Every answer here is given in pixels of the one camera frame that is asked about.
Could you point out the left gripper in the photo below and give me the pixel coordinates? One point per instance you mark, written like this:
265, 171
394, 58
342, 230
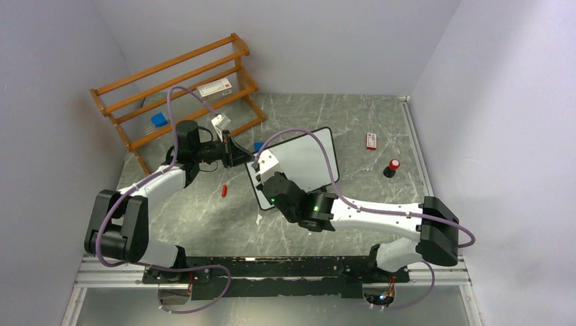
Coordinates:
231, 153

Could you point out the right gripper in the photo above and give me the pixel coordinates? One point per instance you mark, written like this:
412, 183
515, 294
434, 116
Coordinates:
260, 185

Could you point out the small whiteboard with black frame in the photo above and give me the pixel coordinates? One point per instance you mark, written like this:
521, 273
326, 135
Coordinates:
302, 160

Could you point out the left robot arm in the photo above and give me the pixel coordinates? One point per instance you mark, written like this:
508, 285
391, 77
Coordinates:
118, 231

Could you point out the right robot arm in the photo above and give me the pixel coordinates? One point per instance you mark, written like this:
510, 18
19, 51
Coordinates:
425, 232

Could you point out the blue eraser on table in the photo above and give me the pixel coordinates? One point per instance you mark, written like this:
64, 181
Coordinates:
258, 146

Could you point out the white red box on shelf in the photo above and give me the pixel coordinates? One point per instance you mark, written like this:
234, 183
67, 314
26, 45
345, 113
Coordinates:
218, 88

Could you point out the wooden tiered shelf rack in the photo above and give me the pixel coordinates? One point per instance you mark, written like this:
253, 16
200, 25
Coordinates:
187, 83

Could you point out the blue eraser on shelf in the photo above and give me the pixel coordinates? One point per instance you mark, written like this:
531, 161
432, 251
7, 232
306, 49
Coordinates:
159, 120

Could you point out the small red white box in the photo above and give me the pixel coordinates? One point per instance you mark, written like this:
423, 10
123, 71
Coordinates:
371, 141

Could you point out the red black stamp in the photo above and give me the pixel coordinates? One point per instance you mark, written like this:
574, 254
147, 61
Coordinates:
391, 169

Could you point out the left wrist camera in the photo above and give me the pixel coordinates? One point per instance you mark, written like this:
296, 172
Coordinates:
220, 122

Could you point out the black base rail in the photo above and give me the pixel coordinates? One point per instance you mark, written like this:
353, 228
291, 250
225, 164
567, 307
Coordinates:
345, 276

